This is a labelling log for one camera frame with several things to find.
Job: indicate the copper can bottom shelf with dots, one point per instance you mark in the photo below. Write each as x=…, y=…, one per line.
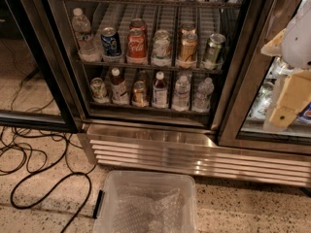
x=140, y=94

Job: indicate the gold soda can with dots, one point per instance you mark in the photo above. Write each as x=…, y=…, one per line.
x=186, y=57
x=187, y=27

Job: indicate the white green soda can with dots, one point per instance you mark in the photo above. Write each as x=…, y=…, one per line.
x=161, y=53

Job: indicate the right fridge glass door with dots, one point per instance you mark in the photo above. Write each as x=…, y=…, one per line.
x=247, y=71

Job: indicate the red coke can front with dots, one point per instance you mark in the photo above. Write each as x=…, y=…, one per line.
x=136, y=46

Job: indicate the clear water bottle bottom middle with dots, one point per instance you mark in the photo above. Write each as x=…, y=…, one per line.
x=181, y=95

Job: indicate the steel fridge bottom grille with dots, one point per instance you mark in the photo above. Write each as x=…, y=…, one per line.
x=193, y=154

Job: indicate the blue pepsi can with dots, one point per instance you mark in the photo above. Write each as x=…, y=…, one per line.
x=111, y=41

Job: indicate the open fridge glass door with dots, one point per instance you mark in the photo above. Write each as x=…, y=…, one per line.
x=36, y=88

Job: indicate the red coke can rear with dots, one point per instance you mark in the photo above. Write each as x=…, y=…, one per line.
x=138, y=23

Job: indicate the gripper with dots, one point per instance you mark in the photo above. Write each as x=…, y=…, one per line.
x=297, y=46

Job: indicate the brown tea bottle white cap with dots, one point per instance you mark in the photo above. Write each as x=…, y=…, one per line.
x=119, y=89

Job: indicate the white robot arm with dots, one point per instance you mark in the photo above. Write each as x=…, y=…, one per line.
x=300, y=22

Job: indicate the red coke can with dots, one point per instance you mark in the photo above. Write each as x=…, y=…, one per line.
x=138, y=23
x=136, y=46

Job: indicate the middle wire fridge shelf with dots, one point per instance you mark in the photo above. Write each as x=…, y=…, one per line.
x=143, y=66

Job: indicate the clear water bottle bottom right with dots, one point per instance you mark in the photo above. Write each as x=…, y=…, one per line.
x=202, y=96

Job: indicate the clear water bottle middle shelf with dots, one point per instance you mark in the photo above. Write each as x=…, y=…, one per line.
x=88, y=51

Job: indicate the gold soda can front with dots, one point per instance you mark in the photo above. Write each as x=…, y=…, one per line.
x=186, y=57

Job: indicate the clear water bottle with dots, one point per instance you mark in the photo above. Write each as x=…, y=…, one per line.
x=202, y=96
x=181, y=95

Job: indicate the bubble wrap sheet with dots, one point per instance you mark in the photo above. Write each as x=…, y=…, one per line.
x=144, y=210

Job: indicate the gold soda can rear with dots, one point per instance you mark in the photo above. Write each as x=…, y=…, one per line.
x=187, y=27

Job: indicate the dark juice bottle white label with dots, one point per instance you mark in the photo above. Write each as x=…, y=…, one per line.
x=160, y=91

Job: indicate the clear plastic storage bin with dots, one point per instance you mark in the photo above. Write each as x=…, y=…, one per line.
x=159, y=182

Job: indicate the silver can bottom shelf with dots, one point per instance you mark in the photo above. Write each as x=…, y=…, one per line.
x=99, y=91

